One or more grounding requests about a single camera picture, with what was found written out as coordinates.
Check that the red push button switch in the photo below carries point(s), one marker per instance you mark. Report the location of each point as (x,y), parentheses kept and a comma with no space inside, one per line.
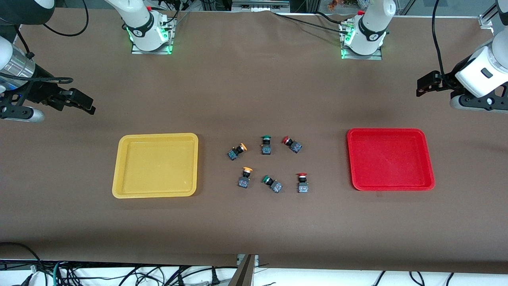
(295,147)
(303,187)

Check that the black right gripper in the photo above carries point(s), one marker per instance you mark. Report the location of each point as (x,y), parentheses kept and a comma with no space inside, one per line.
(43,91)

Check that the green push button switch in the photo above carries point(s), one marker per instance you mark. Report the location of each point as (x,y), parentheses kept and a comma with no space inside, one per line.
(266,149)
(276,186)

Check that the metal corner bracket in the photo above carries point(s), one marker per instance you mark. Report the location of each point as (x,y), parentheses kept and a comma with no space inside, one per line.
(487,22)

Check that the metal table leg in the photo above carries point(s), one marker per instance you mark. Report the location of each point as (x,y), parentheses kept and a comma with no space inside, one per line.
(242,274)

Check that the black power plug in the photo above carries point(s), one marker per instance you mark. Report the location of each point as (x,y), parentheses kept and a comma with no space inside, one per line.
(215,278)

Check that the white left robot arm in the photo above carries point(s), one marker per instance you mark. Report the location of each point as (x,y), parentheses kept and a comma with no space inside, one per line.
(371,28)

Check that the red plastic tray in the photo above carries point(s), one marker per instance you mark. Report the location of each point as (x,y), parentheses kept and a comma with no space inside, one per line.
(391,159)

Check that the yellow plastic tray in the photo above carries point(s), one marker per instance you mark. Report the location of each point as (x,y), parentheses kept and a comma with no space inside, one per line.
(154,167)

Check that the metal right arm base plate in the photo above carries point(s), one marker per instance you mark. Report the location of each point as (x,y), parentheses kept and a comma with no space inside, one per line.
(158,52)

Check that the yellow push button switch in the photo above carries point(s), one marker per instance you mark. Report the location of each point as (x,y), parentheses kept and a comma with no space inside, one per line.
(244,182)
(235,153)

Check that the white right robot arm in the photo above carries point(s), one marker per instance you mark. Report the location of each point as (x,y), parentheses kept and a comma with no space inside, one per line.
(139,24)

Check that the brown table cover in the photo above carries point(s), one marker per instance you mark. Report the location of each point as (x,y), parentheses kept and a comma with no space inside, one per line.
(254,99)

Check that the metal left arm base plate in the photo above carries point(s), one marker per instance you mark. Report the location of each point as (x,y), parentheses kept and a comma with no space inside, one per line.
(373,57)

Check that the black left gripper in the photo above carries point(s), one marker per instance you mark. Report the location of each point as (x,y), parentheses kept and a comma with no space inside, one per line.
(446,82)

